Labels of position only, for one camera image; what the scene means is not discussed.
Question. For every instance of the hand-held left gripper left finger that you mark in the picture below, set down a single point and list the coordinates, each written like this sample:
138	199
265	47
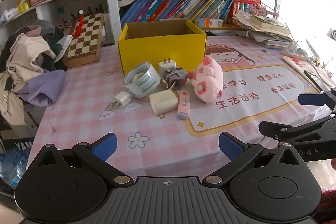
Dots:
105	146

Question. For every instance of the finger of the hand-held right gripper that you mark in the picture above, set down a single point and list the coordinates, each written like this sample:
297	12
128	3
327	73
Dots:
312	100
278	130

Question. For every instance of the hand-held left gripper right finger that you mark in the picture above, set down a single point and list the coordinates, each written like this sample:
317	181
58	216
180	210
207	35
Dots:
231	146

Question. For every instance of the small white plug charger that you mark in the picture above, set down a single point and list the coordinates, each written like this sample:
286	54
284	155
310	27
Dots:
122	99

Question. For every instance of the pink oblong eraser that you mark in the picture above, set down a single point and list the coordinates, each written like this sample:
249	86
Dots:
183	106

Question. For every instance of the pink plush pig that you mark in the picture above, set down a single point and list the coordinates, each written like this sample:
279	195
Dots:
210	79

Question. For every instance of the clear tape roll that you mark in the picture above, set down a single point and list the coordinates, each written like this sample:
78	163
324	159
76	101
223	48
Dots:
147	82

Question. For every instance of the yellow cardboard box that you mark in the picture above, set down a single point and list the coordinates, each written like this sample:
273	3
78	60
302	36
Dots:
162	48

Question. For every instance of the black pen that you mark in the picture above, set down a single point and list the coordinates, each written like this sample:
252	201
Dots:
312	80

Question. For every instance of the pink book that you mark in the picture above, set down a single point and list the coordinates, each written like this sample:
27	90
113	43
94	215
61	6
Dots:
296	62

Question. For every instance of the white power strip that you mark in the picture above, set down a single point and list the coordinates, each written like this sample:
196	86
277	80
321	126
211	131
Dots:
294	52

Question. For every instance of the black instrument case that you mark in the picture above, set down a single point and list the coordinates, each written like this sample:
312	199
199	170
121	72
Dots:
21	146

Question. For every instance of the purple garment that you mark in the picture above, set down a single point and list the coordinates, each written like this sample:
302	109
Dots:
44	87

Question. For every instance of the stack of papers and books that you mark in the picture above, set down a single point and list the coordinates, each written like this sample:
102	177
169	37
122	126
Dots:
265	29

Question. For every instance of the large water bottle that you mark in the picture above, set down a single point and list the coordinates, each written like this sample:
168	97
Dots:
10	169

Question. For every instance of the wooden chessboard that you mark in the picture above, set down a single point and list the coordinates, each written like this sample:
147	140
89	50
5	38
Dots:
84	40

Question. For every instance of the beige garment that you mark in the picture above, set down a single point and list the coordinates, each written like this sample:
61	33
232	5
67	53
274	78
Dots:
23	56

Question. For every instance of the red tassel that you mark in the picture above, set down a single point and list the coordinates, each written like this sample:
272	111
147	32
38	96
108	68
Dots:
78	27

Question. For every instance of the blue orange carton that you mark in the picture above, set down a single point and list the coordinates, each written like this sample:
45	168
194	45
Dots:
208	22

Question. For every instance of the bundle of brushes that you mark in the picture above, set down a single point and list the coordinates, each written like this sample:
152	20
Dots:
68	22

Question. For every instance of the white side shelf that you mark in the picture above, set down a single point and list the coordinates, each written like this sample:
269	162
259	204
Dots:
40	12

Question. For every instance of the row of colourful books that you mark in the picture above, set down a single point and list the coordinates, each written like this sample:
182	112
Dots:
170	6

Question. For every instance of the small gold box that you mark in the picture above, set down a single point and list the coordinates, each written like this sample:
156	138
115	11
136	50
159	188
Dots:
23	7

